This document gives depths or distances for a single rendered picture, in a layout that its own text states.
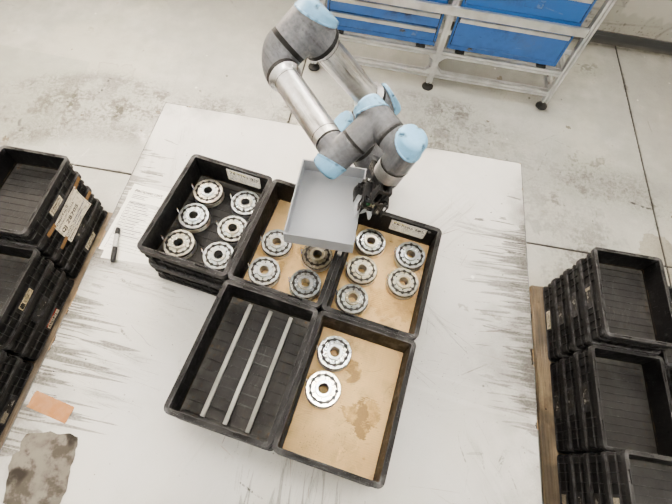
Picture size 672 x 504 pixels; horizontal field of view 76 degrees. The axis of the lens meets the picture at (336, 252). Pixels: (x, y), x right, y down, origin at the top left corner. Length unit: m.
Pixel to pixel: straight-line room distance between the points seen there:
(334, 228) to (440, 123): 1.98
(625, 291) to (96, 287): 2.14
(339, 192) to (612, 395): 1.45
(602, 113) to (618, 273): 1.74
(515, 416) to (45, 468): 1.42
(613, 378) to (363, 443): 1.25
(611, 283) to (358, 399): 1.35
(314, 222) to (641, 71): 3.47
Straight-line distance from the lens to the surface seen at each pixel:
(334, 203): 1.31
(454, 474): 1.50
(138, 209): 1.80
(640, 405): 2.25
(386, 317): 1.40
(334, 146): 1.05
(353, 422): 1.31
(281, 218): 1.53
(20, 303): 2.14
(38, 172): 2.37
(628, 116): 3.87
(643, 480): 2.05
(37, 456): 1.61
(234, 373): 1.34
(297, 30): 1.27
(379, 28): 3.10
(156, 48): 3.60
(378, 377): 1.34
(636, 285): 2.31
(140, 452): 1.51
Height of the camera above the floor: 2.13
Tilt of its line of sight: 62 degrees down
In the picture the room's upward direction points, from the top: 9 degrees clockwise
